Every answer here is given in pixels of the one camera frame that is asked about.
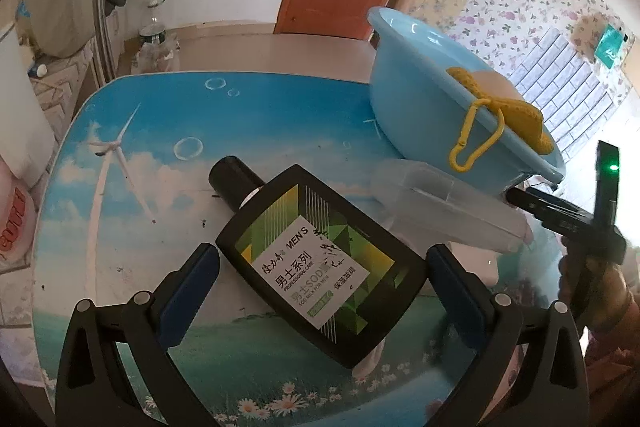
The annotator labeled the person's right hand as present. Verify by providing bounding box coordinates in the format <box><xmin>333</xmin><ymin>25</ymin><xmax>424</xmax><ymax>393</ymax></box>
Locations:
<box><xmin>558</xmin><ymin>237</ymin><xmax>630</xmax><ymax>334</ymax></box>

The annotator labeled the rabbit plush yellow mesh dress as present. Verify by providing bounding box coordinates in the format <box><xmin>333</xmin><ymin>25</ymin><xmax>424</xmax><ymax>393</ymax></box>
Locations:
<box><xmin>447</xmin><ymin>67</ymin><xmax>554</xmax><ymax>172</ymax></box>

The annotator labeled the clear plastic box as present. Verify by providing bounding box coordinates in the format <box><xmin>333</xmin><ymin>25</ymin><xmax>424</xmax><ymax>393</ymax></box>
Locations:
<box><xmin>371</xmin><ymin>159</ymin><xmax>534</xmax><ymax>253</ymax></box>

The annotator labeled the light blue plastic basin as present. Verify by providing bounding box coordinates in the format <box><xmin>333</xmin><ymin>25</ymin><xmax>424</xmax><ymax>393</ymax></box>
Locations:
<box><xmin>368</xmin><ymin>6</ymin><xmax>565</xmax><ymax>196</ymax></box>

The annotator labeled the glass jar on floor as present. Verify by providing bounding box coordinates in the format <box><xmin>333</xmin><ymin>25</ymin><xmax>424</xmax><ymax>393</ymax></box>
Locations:
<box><xmin>131</xmin><ymin>0</ymin><xmax>180</xmax><ymax>74</ymax></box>

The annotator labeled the black men's lotion bottle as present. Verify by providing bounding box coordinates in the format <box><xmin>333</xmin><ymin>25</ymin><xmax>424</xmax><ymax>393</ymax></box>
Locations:
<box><xmin>208</xmin><ymin>156</ymin><xmax>427</xmax><ymax>369</ymax></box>

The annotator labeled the teal paper bag on wall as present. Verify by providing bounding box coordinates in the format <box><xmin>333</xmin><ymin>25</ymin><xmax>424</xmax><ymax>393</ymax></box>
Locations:
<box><xmin>594</xmin><ymin>24</ymin><xmax>625</xmax><ymax>69</ymax></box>

